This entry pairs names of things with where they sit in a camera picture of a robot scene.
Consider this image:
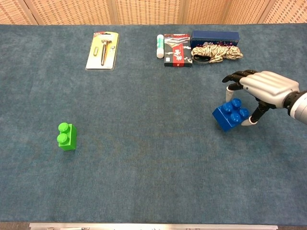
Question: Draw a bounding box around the woven folding screen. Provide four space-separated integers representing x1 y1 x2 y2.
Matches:
0 0 307 25

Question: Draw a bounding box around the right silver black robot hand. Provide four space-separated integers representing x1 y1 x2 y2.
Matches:
222 69 300 127

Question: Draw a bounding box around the yellow packaged tool set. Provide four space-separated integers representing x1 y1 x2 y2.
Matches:
85 32 120 71

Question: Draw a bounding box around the black red patterned card box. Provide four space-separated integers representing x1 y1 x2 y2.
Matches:
164 33 193 68

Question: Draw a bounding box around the black band loop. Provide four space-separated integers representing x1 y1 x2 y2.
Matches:
192 54 210 65

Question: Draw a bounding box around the beige braided rope bundle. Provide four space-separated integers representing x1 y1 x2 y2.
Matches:
191 45 244 64

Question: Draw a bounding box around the white green glue stick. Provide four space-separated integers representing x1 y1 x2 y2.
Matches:
156 34 165 58

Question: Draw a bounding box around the long dark blue box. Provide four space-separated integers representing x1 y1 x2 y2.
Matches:
191 30 240 48

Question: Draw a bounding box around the green toy brick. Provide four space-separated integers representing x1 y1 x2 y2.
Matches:
57 122 78 151

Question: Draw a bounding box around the aluminium profile rail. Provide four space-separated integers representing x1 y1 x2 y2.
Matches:
29 222 279 230

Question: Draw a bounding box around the blue toy brick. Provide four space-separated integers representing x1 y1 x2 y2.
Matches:
212 98 250 132

